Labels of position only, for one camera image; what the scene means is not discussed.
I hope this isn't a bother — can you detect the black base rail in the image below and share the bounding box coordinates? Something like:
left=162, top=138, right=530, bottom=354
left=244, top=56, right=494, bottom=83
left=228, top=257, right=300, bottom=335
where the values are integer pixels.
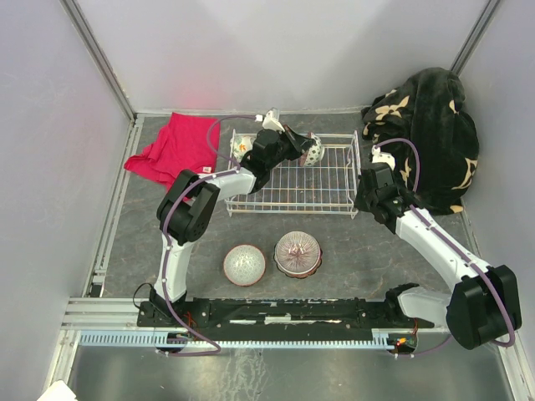
left=137, top=297, right=436, bottom=342

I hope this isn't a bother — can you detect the red rimmed bowl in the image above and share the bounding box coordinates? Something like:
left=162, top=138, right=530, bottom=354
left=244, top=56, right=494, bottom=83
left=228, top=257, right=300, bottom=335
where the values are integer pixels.
left=300, top=132, right=325, bottom=167

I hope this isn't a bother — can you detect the red folded t-shirt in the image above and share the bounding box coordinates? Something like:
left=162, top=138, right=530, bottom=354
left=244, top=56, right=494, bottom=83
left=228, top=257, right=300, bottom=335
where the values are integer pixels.
left=124, top=113, right=220, bottom=189

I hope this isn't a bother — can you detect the black floral blanket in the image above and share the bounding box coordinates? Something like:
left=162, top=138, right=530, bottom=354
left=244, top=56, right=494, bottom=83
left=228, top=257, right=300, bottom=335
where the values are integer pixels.
left=361, top=68, right=480, bottom=216

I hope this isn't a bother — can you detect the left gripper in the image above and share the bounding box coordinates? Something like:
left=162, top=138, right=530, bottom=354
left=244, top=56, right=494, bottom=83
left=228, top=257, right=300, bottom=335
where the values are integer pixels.
left=267, top=124, right=315, bottom=170

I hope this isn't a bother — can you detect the floral orange green bowl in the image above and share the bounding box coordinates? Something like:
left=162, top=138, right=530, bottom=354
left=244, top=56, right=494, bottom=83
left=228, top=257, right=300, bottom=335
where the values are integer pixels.
left=230, top=135, right=256, bottom=162

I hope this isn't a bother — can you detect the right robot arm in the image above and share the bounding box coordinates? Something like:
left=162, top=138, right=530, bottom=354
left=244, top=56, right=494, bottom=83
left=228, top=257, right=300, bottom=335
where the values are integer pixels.
left=354, top=163, right=522, bottom=350

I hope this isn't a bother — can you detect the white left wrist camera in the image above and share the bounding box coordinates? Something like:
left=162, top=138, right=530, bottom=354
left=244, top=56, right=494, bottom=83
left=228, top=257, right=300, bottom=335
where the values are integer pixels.
left=255, top=108, right=284, bottom=132

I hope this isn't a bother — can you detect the grey hexagon pattern bowl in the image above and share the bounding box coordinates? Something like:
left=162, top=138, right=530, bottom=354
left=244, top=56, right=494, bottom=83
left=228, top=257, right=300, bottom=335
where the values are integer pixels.
left=223, top=244, right=266, bottom=287

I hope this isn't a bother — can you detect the white wire dish rack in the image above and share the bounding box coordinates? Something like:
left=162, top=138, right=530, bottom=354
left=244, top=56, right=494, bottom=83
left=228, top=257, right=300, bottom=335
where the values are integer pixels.
left=226, top=132, right=361, bottom=218

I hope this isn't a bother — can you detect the white paper corner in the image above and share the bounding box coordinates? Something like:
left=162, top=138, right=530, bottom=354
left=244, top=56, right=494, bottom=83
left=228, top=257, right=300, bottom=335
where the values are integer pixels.
left=38, top=380, right=78, bottom=401

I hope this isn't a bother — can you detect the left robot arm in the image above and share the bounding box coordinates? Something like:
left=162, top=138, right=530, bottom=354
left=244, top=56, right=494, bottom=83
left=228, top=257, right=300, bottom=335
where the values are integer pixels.
left=150, top=125, right=317, bottom=326

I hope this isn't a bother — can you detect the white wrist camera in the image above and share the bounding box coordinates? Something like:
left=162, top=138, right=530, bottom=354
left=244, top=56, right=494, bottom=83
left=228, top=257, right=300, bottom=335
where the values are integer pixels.
left=255, top=108, right=284, bottom=132
left=371, top=145, right=395, bottom=170

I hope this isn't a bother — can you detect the purple striped bowl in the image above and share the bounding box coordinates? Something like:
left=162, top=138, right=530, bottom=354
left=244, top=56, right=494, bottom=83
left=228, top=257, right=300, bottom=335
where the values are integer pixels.
left=274, top=231, right=322, bottom=256

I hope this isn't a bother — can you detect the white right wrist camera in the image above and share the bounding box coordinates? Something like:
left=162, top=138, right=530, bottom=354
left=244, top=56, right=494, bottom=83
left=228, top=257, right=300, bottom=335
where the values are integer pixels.
left=371, top=145, right=395, bottom=170

